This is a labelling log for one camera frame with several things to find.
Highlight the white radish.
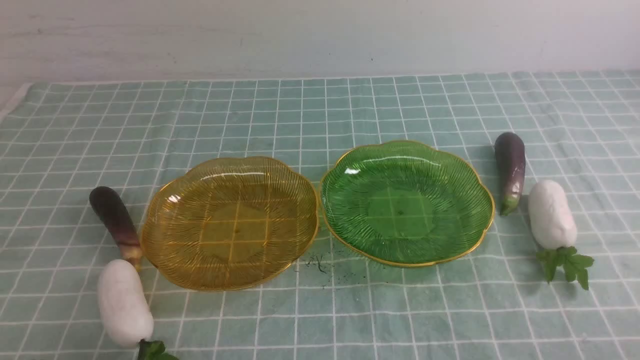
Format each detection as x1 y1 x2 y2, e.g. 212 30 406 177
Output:
97 259 177 360
528 179 595 291

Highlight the amber ribbed glass plate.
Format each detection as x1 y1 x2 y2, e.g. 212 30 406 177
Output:
140 156 320 291

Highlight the purple eggplant green stem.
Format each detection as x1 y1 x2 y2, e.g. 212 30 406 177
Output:
494 132 526 217

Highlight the green checkered tablecloth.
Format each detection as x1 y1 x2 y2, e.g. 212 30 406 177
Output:
0 70 640 360

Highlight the green ribbed glass plate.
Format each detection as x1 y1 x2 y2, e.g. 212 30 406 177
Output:
318 140 496 268

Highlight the purple eggplant brown stem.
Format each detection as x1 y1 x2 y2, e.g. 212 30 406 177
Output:
89 186 143 272

